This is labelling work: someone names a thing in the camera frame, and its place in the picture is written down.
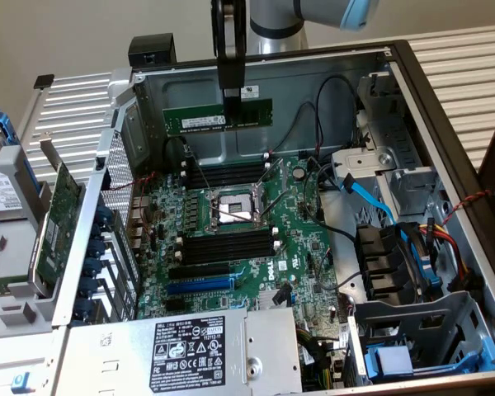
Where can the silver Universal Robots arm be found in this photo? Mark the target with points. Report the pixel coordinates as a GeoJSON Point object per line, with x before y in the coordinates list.
{"type": "Point", "coordinates": [272, 24]}

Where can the white case sticker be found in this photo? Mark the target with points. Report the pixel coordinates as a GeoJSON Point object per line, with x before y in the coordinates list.
{"type": "Point", "coordinates": [252, 91]}

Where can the black box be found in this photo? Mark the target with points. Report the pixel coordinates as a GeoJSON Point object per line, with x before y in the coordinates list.
{"type": "Point", "coordinates": [152, 49]}

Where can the open grey PC case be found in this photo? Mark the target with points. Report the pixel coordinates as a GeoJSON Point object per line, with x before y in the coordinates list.
{"type": "Point", "coordinates": [297, 82]}

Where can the thin metal locking lever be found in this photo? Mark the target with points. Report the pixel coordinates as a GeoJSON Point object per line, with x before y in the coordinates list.
{"type": "Point", "coordinates": [200, 171]}
{"type": "Point", "coordinates": [272, 205]}

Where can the metal socket cover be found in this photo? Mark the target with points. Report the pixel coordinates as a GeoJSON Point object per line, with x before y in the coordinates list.
{"type": "Point", "coordinates": [272, 169]}

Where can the round coin battery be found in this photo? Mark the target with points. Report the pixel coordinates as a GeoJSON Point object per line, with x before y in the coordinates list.
{"type": "Point", "coordinates": [299, 172]}

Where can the metal CPU socket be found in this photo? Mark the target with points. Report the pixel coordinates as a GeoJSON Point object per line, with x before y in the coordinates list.
{"type": "Point", "coordinates": [235, 206]}

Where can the black table end cap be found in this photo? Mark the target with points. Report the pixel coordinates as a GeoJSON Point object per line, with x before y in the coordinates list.
{"type": "Point", "coordinates": [43, 81]}

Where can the tall grey metal disk bay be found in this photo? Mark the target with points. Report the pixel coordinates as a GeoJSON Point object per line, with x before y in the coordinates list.
{"type": "Point", "coordinates": [400, 136]}

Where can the blue card retention clip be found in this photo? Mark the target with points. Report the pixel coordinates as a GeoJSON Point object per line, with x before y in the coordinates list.
{"type": "Point", "coordinates": [88, 285]}
{"type": "Point", "coordinates": [95, 248]}
{"type": "Point", "coordinates": [104, 215]}
{"type": "Point", "coordinates": [83, 308]}
{"type": "Point", "coordinates": [92, 266]}

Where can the green Dell motherboard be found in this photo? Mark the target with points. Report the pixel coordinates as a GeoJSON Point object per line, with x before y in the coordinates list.
{"type": "Point", "coordinates": [297, 247]}

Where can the long black expansion slot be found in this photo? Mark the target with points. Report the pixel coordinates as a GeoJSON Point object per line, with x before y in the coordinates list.
{"type": "Point", "coordinates": [200, 271]}

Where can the blue expansion slot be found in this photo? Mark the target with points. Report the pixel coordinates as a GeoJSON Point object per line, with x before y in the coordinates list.
{"type": "Point", "coordinates": [200, 285]}

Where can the green graphics card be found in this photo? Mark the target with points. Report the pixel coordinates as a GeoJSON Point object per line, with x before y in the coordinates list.
{"type": "Point", "coordinates": [59, 222]}

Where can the small silver heat sink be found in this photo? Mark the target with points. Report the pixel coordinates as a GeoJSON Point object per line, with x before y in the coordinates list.
{"type": "Point", "coordinates": [265, 300]}

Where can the short black expansion slot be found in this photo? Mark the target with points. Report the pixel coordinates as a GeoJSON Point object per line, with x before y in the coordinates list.
{"type": "Point", "coordinates": [175, 305]}

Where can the silver hard disk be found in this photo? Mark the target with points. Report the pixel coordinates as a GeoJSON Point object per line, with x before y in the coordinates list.
{"type": "Point", "coordinates": [0, 194]}

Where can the grey parts rack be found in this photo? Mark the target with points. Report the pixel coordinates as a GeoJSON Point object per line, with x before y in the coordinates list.
{"type": "Point", "coordinates": [12, 264]}

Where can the low grey metal disk bay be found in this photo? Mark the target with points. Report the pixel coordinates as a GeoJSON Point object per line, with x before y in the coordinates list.
{"type": "Point", "coordinates": [396, 317]}

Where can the silver power supply unit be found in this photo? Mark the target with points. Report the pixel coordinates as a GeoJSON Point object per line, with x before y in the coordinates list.
{"type": "Point", "coordinates": [107, 359]}

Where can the blue plastic disk caddy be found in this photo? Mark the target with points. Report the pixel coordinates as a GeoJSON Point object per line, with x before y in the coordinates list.
{"type": "Point", "coordinates": [392, 359]}

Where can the blue square button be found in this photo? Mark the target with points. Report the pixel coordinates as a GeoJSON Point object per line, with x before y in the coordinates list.
{"type": "Point", "coordinates": [20, 383]}

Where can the blue disk carrier rail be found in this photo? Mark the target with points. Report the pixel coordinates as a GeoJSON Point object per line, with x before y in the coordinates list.
{"type": "Point", "coordinates": [4, 123]}

